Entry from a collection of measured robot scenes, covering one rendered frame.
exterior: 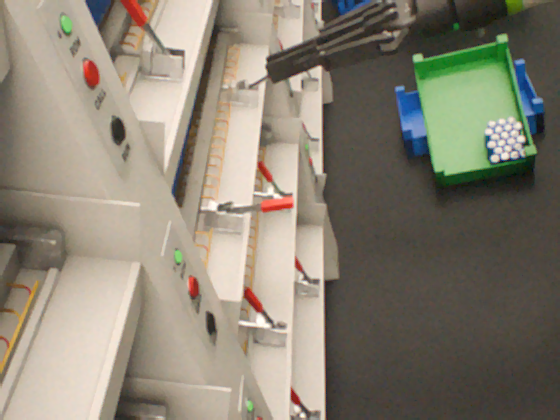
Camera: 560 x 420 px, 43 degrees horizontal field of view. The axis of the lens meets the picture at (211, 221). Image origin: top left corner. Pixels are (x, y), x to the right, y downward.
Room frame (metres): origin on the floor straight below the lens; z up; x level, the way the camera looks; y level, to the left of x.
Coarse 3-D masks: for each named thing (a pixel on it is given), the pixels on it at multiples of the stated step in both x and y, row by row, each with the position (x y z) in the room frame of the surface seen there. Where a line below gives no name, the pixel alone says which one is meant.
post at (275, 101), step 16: (224, 0) 1.05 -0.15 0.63; (240, 0) 1.04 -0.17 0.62; (256, 0) 1.03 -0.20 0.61; (272, 32) 1.09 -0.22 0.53; (272, 48) 1.05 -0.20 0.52; (288, 80) 1.11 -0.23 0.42; (272, 96) 1.04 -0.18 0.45; (272, 112) 1.04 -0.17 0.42; (288, 112) 1.03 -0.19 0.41; (304, 160) 1.04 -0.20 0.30; (304, 176) 1.03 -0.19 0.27; (304, 192) 1.04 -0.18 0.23; (320, 192) 1.11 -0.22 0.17; (336, 256) 1.08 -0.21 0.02; (336, 272) 1.03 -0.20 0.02
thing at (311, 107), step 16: (304, 80) 1.52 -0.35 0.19; (320, 80) 1.56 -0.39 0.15; (304, 96) 1.49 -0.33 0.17; (320, 96) 1.48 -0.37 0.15; (304, 112) 1.42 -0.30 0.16; (320, 112) 1.41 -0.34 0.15; (304, 128) 1.27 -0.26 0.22; (320, 128) 1.35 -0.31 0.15; (320, 144) 1.29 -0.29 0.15; (320, 160) 1.23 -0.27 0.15; (320, 176) 1.12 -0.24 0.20
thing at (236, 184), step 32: (224, 32) 1.03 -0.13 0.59; (256, 32) 1.03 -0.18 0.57; (256, 64) 0.97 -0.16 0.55; (224, 128) 0.81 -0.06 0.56; (256, 128) 0.80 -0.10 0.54; (224, 160) 0.74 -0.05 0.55; (256, 160) 0.73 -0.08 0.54; (224, 192) 0.68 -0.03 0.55; (224, 256) 0.57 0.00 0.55; (224, 288) 0.53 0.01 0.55
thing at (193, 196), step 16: (224, 48) 0.98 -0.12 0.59; (224, 64) 0.93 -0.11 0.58; (208, 80) 0.89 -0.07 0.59; (224, 80) 0.91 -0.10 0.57; (208, 96) 0.85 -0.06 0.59; (208, 112) 0.81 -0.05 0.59; (224, 112) 0.83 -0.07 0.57; (208, 128) 0.78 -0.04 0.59; (208, 144) 0.74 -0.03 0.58; (224, 144) 0.76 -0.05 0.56; (192, 160) 0.71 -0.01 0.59; (208, 160) 0.74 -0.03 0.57; (192, 176) 0.68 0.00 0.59; (208, 176) 0.70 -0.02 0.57; (192, 192) 0.65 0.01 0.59; (192, 208) 0.63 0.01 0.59; (192, 224) 0.60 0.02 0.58; (208, 256) 0.57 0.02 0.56
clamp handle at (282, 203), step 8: (272, 200) 0.61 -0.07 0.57; (280, 200) 0.60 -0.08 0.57; (288, 200) 0.59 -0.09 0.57; (232, 208) 0.61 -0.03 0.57; (240, 208) 0.62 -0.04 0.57; (248, 208) 0.61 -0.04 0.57; (256, 208) 0.61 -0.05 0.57; (264, 208) 0.60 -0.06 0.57; (272, 208) 0.60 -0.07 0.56; (280, 208) 0.59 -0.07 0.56; (288, 208) 0.59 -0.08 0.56
